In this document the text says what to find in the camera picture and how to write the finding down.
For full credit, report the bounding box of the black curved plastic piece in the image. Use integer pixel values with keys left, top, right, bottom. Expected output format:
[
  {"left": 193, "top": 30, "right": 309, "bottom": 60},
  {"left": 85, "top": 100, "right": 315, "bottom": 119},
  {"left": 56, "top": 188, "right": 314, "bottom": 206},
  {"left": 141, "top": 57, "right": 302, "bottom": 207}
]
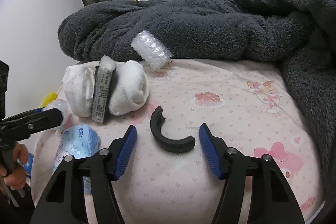
[{"left": 150, "top": 106, "right": 195, "bottom": 153}]

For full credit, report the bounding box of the blue tissue packet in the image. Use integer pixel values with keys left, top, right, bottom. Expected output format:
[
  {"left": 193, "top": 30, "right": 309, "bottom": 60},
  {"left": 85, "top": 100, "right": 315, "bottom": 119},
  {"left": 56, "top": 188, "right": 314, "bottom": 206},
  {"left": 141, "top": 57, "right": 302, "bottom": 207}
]
[{"left": 52, "top": 123, "right": 101, "bottom": 195}]

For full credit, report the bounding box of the white sock pair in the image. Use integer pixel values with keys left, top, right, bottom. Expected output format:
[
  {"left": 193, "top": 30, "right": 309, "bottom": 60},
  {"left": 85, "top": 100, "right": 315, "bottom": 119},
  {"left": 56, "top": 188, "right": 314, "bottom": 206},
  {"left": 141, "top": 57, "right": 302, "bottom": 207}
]
[{"left": 63, "top": 56, "right": 150, "bottom": 123}]

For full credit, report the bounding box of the bubble wrap roll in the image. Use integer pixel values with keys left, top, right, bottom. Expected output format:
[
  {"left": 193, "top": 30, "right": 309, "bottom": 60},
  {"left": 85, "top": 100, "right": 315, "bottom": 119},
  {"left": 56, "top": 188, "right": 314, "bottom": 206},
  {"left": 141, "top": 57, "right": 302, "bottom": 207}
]
[{"left": 130, "top": 30, "right": 173, "bottom": 70}]

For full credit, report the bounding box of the person's left hand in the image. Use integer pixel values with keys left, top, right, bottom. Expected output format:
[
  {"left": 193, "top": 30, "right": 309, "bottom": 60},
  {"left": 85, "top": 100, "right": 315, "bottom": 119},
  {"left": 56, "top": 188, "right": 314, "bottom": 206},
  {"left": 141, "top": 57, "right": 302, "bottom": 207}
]
[{"left": 1, "top": 143, "right": 29, "bottom": 190}]

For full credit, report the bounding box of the yellow plastic bag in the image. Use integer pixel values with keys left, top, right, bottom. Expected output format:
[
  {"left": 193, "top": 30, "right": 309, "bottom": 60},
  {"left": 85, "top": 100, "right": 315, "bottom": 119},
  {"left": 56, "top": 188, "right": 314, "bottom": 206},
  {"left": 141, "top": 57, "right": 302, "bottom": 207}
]
[{"left": 41, "top": 92, "right": 58, "bottom": 107}]

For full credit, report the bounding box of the pink cartoon print blanket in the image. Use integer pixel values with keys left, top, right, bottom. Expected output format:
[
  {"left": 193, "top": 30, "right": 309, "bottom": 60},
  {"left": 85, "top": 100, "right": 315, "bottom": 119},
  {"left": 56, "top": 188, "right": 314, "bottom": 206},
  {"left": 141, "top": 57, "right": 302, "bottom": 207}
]
[{"left": 31, "top": 58, "right": 326, "bottom": 224}]

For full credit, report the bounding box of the dark grey fleece blanket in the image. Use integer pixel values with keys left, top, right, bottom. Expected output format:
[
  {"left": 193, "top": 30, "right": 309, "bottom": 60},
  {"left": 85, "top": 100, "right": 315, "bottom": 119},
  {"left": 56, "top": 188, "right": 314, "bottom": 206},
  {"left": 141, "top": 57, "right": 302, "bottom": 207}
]
[{"left": 58, "top": 0, "right": 335, "bottom": 183}]

